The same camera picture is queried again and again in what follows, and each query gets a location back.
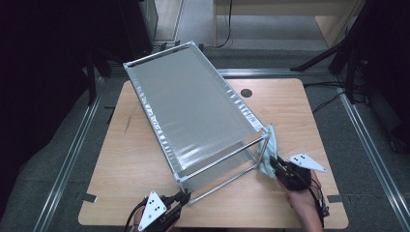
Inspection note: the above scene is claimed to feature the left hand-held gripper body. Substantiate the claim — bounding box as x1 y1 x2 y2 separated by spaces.
137 190 183 232

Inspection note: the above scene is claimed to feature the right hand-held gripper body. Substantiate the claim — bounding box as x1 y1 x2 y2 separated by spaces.
278 153 328 191

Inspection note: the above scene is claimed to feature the light blue cleaning cloth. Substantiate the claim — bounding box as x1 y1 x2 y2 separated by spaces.
255 124 281 180

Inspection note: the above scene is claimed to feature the silver two-tier metal rack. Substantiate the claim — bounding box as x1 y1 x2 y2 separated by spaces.
122 40 272 207

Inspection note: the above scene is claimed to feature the person's left hand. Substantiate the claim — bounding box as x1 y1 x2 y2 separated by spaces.
133 205 148 228

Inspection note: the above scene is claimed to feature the person's right hand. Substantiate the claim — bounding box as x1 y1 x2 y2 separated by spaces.
278 170 324 214

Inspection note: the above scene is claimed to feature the black tripod stand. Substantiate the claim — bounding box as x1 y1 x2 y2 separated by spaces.
85 47 148 105
289 0 378 104

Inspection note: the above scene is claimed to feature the light wooden desk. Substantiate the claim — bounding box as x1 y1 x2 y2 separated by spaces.
212 0 366 49

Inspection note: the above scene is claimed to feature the black curtain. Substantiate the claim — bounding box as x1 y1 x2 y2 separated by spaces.
0 0 122 223

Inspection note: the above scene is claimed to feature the black computer tower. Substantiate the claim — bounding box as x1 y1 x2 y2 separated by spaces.
117 0 159 64

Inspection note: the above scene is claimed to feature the left hand-held gripper cable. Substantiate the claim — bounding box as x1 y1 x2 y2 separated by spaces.
124 199 148 232

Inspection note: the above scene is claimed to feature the hand-held gripper cable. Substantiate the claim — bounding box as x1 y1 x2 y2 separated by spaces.
124 199 148 232
303 173 332 226

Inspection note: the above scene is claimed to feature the right hand-held gripper cable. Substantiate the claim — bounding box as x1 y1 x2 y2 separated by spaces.
303 173 332 226

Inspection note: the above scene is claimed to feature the black floor cable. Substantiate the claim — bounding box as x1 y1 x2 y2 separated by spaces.
311 93 344 114
303 80 346 89

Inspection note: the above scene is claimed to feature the metal floor rail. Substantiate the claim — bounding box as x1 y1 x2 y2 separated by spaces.
32 76 107 232
335 76 410 232
105 68 337 80

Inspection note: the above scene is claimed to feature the black hanging cable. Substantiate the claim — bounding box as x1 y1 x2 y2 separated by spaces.
216 0 234 49

